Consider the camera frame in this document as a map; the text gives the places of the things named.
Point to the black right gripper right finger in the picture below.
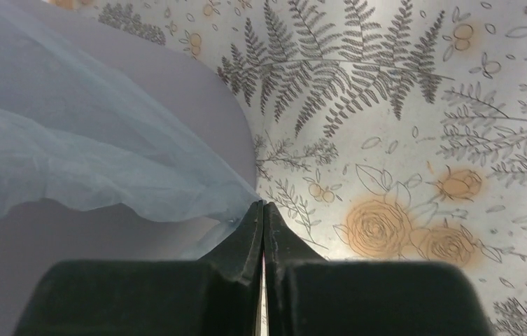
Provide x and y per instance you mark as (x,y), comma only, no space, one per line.
(309,295)

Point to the light blue plastic trash bag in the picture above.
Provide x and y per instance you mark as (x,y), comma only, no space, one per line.
(77,132)

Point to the floral patterned table mat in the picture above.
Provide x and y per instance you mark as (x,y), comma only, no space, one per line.
(382,129)

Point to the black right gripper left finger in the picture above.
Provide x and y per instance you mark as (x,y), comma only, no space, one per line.
(217,294)

